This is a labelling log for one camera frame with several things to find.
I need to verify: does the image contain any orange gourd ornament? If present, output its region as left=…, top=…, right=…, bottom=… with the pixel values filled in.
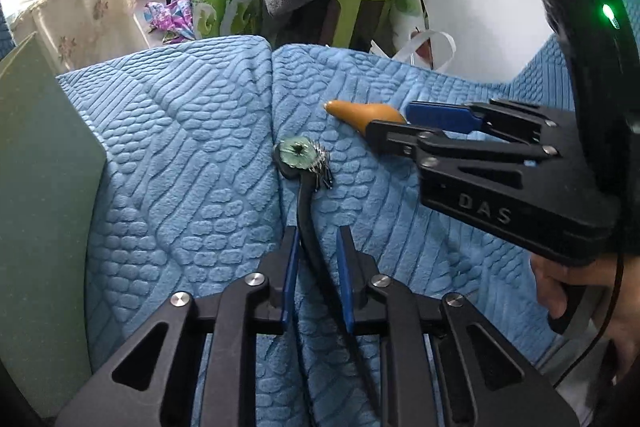
left=323, top=100, right=407, bottom=136

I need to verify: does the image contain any green flower hairpin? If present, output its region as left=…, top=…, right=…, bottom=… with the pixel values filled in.
left=272, top=135, right=334, bottom=191

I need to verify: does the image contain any person's right hand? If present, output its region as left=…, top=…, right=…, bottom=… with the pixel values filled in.
left=529, top=253, right=640, bottom=385

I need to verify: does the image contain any white printed shopping bag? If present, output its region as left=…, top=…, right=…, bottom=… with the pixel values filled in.
left=371, top=0, right=457, bottom=72

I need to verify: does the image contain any green plastic stool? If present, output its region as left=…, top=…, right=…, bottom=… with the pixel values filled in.
left=318, top=0, right=393, bottom=51

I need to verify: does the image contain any green cardboard box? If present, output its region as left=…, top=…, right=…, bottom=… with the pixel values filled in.
left=191, top=0, right=262, bottom=40

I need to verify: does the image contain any green-rimmed white box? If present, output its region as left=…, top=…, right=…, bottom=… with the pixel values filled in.
left=1, top=35, right=105, bottom=418

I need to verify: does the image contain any purple patterned cloth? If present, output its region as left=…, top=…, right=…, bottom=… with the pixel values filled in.
left=143, top=0, right=196, bottom=44

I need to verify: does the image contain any cream embroidered cover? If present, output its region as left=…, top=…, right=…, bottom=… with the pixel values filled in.
left=8, top=0, right=150, bottom=72

